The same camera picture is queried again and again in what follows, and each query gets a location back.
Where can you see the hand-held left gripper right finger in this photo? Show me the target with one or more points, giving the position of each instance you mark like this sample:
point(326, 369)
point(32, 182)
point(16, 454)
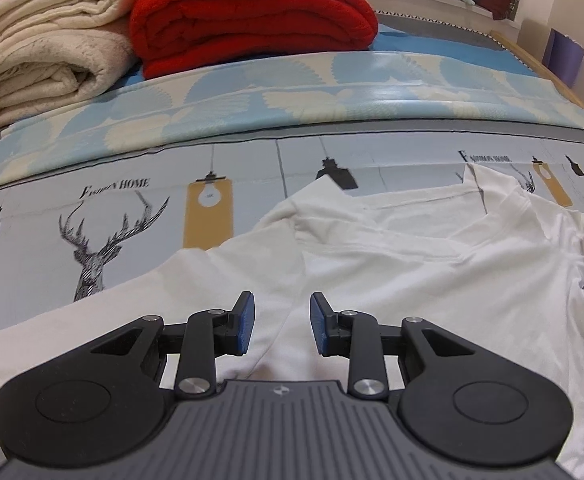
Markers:
point(319, 322)

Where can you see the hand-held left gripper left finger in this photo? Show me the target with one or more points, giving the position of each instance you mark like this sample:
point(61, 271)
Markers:
point(245, 322)

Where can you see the white t-shirt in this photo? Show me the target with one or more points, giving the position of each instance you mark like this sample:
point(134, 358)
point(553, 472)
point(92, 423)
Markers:
point(397, 285)

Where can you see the deer and lamp printed sheet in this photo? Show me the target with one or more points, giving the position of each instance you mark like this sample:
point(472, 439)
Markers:
point(137, 240)

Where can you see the purple box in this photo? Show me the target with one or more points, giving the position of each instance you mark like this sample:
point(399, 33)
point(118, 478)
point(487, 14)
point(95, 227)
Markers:
point(564, 55)

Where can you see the plain blue sheet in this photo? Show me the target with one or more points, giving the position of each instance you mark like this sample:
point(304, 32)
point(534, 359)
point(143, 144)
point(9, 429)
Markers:
point(442, 52)

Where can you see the blue shell-pattern cloth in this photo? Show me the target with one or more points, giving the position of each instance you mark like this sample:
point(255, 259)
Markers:
point(282, 90)

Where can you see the white window ledge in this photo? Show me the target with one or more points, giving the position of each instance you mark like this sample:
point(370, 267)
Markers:
point(422, 2)

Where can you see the red folded blanket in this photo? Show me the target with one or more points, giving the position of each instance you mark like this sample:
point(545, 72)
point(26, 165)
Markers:
point(252, 15)

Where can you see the cream fluffy folded blanket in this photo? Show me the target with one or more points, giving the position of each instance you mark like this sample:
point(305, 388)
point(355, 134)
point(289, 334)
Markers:
point(37, 75)

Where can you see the white folded blanket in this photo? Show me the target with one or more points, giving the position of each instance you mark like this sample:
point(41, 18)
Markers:
point(47, 5)

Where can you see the wooden bed frame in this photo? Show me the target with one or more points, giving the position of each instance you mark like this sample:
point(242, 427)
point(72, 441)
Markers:
point(562, 85)

